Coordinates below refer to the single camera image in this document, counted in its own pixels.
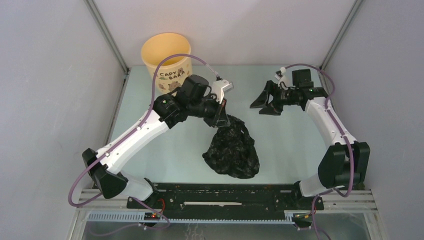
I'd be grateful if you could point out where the right aluminium frame post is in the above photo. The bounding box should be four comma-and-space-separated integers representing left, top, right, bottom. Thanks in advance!
320, 0, 365, 70

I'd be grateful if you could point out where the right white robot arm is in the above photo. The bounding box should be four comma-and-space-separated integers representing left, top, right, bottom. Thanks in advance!
249, 64, 371, 209

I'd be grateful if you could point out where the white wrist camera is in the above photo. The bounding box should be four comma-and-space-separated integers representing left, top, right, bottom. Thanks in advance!
274, 67, 289, 89
211, 79, 234, 104

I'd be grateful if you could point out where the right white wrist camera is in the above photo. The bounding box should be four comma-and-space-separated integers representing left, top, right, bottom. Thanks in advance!
274, 67, 289, 89

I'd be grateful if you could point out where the yellow capybara trash bin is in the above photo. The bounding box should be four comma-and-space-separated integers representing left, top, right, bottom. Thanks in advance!
140, 32, 193, 94

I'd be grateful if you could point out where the white cable duct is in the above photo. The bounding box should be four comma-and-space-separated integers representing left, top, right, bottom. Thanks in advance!
87, 211, 314, 225

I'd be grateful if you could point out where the small electronics board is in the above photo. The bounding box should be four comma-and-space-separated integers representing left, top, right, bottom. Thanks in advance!
143, 212, 161, 221

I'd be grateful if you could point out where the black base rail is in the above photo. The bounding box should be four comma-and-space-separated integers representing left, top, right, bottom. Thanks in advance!
144, 183, 324, 222

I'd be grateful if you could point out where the black trash bag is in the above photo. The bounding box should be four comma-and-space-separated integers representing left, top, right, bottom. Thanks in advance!
202, 115, 260, 179

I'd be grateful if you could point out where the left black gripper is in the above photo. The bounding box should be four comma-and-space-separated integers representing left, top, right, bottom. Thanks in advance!
188, 93, 231, 129

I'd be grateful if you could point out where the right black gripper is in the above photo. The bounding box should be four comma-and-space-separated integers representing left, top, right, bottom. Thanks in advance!
249, 80, 298, 117

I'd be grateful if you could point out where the aluminium frame post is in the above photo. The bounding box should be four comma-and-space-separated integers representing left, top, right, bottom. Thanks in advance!
320, 0, 365, 70
84, 0, 130, 74

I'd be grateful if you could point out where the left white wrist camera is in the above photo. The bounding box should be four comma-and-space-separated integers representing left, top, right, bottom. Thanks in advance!
211, 79, 234, 104

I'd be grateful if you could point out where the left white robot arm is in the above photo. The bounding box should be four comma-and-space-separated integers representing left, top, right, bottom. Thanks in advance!
82, 74, 233, 208

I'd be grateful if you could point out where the left aluminium frame post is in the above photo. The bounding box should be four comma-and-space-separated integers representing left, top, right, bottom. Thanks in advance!
84, 0, 130, 74

